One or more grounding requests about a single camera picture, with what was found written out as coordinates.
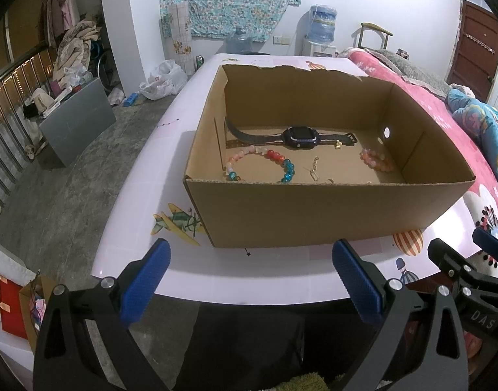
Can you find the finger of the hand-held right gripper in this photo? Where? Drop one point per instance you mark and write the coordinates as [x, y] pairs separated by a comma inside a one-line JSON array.
[[456, 264], [491, 242]]

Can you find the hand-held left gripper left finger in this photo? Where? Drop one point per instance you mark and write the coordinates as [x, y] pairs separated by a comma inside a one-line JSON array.
[[145, 281]]

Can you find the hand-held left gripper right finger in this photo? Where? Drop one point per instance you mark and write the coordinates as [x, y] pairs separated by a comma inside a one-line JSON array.
[[356, 281]]

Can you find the brown cardboard box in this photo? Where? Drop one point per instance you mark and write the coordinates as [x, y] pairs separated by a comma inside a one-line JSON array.
[[314, 216]]

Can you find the dark blue smartwatch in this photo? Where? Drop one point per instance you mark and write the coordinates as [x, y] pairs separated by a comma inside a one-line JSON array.
[[297, 136]]

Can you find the brown paper bag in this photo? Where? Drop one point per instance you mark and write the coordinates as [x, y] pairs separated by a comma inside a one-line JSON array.
[[31, 297]]

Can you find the green fluffy garment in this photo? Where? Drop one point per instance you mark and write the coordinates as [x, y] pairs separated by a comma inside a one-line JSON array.
[[301, 383]]

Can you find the blue floral quilt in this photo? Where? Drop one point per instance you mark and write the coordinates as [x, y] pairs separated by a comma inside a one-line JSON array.
[[481, 126]]

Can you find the red bag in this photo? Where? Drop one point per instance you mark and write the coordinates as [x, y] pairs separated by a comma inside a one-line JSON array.
[[10, 309]]

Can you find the pink floral blanket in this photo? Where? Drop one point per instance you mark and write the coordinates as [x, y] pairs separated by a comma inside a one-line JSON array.
[[436, 104]]

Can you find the grey cabinet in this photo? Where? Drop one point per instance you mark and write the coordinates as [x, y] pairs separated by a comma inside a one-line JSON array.
[[82, 122]]

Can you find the blue packet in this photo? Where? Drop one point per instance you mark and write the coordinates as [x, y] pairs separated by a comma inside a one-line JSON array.
[[131, 100]]

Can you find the grey blanket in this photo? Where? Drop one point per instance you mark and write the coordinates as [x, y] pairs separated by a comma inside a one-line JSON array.
[[411, 71]]

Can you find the brown door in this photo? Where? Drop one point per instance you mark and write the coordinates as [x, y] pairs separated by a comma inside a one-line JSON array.
[[475, 49]]

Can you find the door hook rack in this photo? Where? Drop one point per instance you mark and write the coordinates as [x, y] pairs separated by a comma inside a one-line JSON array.
[[481, 44]]

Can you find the white plastic bag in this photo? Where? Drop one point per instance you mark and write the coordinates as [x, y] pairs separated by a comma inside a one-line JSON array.
[[163, 81]]

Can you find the metal railing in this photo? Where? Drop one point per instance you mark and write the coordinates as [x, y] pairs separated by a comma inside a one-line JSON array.
[[8, 130]]

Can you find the green can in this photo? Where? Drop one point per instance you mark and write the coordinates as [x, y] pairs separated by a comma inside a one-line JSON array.
[[199, 63]]

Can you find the white water dispenser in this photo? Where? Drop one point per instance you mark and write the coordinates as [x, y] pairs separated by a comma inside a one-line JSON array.
[[318, 49]]

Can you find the pile of clothes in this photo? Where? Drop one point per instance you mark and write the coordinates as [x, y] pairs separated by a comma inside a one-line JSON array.
[[76, 53]]

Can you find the wooden chair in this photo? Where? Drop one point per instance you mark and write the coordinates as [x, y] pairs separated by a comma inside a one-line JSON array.
[[375, 28]]

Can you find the clear water bottle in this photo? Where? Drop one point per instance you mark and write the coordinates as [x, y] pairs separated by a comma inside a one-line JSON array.
[[238, 40]]

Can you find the blue water dispenser bottle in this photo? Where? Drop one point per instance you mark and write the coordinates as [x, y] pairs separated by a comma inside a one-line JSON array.
[[323, 24]]

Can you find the hanging pink clothes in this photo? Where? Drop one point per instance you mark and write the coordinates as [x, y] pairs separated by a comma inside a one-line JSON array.
[[63, 12]]

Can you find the teal floral curtain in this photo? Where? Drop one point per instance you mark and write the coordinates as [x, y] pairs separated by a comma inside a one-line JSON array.
[[232, 0]]

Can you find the wall socket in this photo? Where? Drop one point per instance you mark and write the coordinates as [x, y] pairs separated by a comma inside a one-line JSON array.
[[281, 40]]

